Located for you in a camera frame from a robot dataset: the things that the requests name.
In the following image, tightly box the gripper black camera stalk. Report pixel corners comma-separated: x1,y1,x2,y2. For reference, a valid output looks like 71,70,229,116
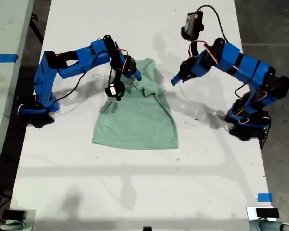
189,39,201,59
103,34,123,84

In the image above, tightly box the pale green T-shirt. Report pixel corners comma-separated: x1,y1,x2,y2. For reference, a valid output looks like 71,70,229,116
92,57,179,150

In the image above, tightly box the pale grey side table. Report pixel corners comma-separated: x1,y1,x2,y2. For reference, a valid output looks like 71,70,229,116
0,0,36,191

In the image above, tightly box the black stand leg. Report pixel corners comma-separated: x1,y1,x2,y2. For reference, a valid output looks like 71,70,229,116
30,13,44,45

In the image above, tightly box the blue tape square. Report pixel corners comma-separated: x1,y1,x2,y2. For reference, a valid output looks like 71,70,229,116
257,193,272,202

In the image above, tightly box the silver metal bracket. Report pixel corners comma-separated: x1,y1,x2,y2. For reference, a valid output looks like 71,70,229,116
246,206,280,231
9,208,37,231

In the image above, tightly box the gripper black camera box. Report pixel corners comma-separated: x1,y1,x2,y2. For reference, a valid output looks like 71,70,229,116
180,11,205,40
105,81,125,101

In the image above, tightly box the black base power cable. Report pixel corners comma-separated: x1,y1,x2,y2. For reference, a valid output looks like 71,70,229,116
259,117,272,150

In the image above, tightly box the small black box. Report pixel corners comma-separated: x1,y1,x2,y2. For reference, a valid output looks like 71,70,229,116
2,209,27,221
256,208,279,218

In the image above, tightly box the long blue tape strip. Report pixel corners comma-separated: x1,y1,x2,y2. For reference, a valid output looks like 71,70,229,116
0,54,19,64

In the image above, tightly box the gripper black camera cable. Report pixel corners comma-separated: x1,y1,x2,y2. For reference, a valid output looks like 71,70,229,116
52,67,114,103
197,4,228,41

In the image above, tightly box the pale grey hose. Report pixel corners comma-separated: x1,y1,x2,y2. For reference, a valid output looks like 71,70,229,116
0,220,27,231
251,219,289,231

